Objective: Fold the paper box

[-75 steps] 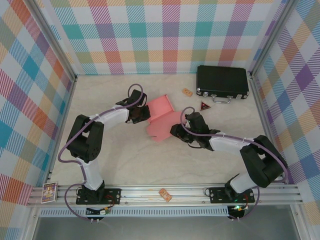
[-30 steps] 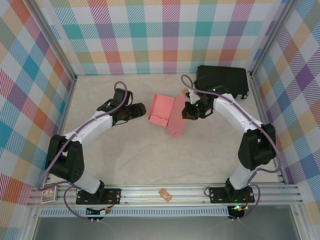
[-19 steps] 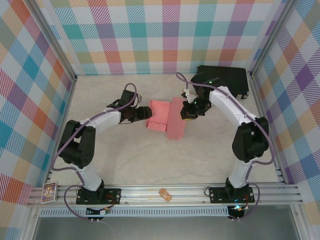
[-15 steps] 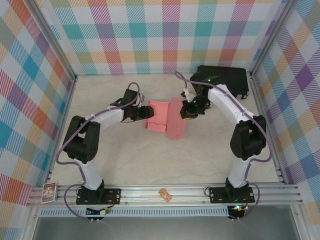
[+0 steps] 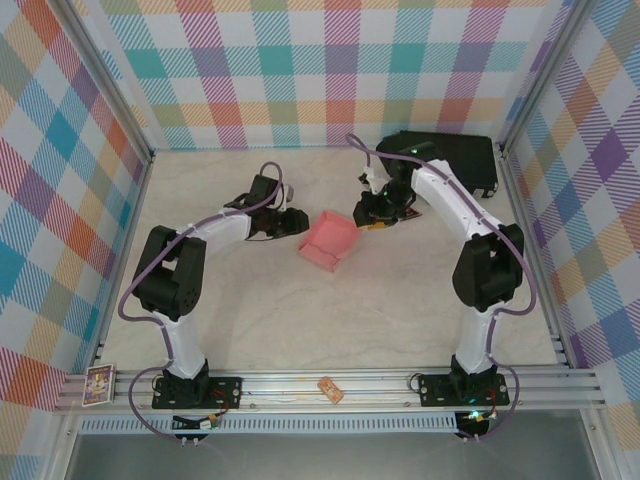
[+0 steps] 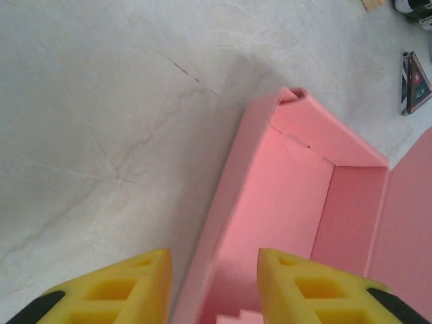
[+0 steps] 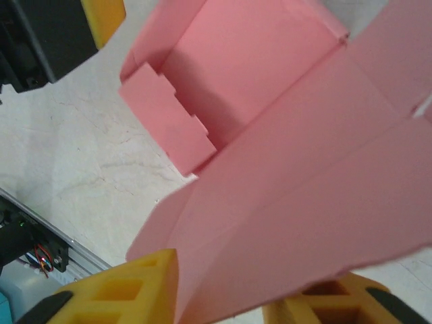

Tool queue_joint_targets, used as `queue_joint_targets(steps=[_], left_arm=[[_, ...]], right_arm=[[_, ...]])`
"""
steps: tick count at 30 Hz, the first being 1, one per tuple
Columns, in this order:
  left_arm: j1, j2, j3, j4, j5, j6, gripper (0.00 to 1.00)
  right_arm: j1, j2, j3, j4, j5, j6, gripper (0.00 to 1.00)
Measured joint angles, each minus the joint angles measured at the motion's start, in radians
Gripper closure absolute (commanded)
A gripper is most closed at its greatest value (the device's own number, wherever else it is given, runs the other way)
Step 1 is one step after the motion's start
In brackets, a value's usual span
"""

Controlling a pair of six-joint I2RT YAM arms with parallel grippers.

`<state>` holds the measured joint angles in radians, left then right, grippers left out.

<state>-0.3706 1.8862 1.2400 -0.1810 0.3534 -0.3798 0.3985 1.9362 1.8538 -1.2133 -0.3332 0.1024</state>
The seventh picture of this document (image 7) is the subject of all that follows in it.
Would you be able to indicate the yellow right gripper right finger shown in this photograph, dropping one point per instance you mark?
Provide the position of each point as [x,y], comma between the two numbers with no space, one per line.
[290,310]

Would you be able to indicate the pink paper box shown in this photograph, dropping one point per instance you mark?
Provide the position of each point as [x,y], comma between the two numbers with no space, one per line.
[270,168]

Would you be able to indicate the aluminium frame mounting rail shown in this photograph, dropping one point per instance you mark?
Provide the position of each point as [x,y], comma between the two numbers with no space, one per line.
[84,256]

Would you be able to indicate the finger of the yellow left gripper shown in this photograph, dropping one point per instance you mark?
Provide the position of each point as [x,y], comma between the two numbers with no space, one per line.
[104,17]

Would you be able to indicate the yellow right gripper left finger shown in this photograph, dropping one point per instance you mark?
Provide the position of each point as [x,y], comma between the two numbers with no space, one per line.
[152,303]

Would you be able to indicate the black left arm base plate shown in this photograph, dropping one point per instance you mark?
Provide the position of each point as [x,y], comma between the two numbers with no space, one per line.
[59,260]

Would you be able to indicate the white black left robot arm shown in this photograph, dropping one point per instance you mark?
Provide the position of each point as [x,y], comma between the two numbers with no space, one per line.
[15,236]

